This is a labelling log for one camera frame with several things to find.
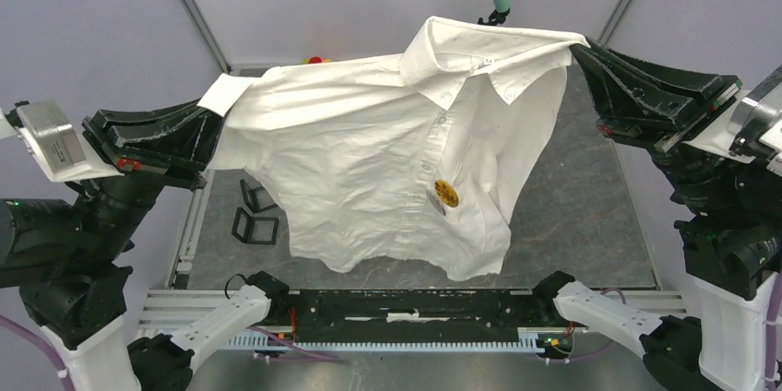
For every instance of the white button shirt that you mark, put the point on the white button shirt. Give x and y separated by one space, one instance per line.
349 149

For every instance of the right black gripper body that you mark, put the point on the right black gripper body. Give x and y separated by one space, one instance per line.
698 120

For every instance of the black display frame upper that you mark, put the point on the black display frame upper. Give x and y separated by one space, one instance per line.
256 199

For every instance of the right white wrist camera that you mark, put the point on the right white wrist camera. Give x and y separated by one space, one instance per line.
749 130

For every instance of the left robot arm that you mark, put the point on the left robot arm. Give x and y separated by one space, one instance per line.
61 256

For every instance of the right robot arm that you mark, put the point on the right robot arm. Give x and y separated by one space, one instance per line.
732 252

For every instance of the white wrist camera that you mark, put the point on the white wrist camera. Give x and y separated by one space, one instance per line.
62 153
749 130

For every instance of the black tripod stand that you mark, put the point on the black tripod stand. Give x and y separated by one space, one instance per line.
496 18

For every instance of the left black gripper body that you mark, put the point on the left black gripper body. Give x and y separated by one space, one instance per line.
126 165

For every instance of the red yellow ring toy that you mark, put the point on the red yellow ring toy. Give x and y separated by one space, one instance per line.
315 60

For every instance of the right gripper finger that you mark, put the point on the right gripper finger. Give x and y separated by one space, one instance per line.
694 89
634 105

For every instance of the black display frame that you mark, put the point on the black display frame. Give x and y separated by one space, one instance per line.
254 230
256 199

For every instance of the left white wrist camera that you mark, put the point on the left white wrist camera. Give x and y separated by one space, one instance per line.
62 153

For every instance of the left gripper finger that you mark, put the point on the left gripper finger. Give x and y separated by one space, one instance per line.
185 132
165 173

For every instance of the black display frame lower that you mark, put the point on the black display frame lower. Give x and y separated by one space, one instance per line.
254 230

